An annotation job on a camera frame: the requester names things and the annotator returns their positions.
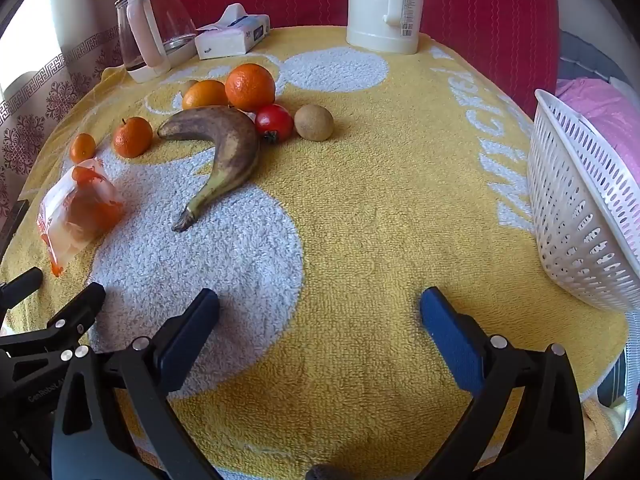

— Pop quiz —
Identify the overripe banana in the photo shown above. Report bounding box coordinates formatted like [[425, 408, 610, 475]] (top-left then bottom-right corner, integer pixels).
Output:
[[157, 105, 261, 233]]

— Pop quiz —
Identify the black patterned object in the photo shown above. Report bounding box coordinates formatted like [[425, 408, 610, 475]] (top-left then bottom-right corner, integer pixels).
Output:
[[0, 200, 28, 261]]

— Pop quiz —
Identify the clear plastic bag orange print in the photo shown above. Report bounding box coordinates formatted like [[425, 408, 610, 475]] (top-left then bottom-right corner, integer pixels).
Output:
[[37, 157, 125, 278]]

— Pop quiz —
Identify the pink blanket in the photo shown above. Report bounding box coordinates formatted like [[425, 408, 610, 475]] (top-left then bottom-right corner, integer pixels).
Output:
[[555, 77, 640, 181]]

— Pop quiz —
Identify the red tomato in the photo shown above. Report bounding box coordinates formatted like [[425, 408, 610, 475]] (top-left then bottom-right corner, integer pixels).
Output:
[[255, 104, 294, 145]]

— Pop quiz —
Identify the smooth orange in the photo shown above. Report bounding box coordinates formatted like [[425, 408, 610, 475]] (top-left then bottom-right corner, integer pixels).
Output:
[[181, 79, 230, 111]]

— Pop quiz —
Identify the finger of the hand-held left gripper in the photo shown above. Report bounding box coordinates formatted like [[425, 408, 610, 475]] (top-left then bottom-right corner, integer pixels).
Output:
[[0, 267, 44, 316], [0, 282, 107, 361]]

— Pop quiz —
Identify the glass kettle with pink handle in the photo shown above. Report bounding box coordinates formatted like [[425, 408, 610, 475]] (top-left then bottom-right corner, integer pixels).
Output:
[[115, 0, 198, 84]]

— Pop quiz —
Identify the small mandarin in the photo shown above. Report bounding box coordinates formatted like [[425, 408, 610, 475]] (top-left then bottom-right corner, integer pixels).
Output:
[[69, 132, 96, 164]]

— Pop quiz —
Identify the large kiwi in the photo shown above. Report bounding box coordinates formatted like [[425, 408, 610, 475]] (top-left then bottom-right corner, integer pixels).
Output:
[[293, 104, 334, 141]]

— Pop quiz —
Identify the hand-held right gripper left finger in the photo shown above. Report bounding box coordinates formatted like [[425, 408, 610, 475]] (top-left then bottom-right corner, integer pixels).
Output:
[[52, 288, 223, 480]]

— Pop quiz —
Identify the tissue pack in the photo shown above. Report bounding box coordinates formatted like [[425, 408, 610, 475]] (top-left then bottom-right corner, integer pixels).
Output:
[[194, 3, 271, 60]]

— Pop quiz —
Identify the white plastic basket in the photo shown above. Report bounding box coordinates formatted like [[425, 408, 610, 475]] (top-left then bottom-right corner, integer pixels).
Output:
[[527, 88, 640, 313]]

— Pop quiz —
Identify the patterned curtain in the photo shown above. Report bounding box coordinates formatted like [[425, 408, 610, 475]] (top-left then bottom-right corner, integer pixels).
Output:
[[0, 25, 121, 221]]

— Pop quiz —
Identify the grey bedding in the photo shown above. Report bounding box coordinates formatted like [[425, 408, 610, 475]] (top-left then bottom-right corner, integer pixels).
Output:
[[557, 30, 631, 83]]

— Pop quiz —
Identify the large bumpy orange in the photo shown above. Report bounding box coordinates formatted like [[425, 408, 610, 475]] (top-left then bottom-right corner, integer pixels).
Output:
[[224, 63, 277, 113]]

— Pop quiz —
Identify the white thermos jug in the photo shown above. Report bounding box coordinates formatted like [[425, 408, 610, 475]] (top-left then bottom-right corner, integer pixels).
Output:
[[346, 0, 427, 55]]

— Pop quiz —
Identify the medium mandarin with stem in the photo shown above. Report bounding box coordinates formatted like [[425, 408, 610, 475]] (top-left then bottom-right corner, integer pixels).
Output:
[[113, 116, 154, 159]]

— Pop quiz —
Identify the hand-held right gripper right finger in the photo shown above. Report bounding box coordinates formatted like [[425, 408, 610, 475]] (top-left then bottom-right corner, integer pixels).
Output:
[[419, 286, 586, 480]]

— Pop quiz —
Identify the yellow and white printed towel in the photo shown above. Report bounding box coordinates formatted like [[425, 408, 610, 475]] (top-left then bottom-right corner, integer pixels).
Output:
[[0, 25, 631, 480]]

